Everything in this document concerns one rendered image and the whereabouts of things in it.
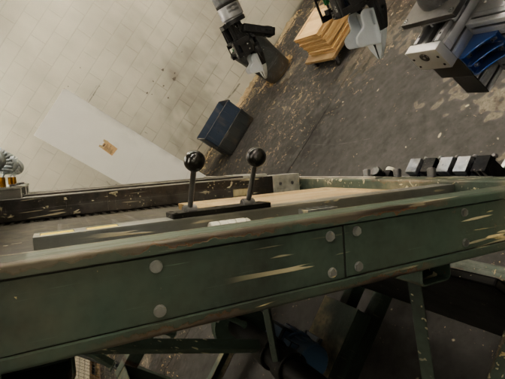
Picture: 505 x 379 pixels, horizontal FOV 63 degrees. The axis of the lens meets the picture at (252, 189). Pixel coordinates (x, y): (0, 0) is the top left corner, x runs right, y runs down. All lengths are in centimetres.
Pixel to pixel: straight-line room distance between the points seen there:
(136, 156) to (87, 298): 440
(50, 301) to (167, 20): 602
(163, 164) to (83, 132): 91
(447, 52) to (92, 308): 126
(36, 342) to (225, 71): 613
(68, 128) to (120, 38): 192
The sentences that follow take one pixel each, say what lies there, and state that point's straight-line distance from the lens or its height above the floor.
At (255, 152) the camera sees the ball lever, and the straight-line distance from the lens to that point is 75.
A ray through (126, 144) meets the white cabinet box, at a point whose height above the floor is 122.
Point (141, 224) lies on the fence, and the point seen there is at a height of 154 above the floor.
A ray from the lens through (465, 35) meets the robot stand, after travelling 152.
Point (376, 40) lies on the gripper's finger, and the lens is 80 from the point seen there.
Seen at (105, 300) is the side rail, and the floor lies 159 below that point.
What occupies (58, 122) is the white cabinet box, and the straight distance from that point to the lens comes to 483.
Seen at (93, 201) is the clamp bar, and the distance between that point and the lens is 145.
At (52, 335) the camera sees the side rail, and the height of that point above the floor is 162.
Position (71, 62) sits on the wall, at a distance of 624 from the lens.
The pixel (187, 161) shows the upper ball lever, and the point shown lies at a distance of 71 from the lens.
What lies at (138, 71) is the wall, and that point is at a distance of 625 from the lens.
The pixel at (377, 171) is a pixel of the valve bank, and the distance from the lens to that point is 158.
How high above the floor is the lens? 171
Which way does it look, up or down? 23 degrees down
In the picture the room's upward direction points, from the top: 57 degrees counter-clockwise
